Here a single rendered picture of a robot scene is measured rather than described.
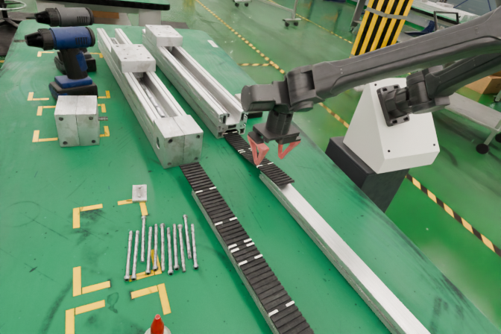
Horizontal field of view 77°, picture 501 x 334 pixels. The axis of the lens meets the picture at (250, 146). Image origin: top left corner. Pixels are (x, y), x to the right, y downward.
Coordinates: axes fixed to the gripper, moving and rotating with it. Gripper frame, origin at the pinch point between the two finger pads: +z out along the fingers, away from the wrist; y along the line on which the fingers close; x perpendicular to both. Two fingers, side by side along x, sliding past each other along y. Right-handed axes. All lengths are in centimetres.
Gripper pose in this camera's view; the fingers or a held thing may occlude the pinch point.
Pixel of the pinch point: (268, 158)
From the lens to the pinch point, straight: 81.8
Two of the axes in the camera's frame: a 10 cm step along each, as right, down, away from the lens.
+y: -8.2, 1.8, -5.4
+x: 5.4, 5.4, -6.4
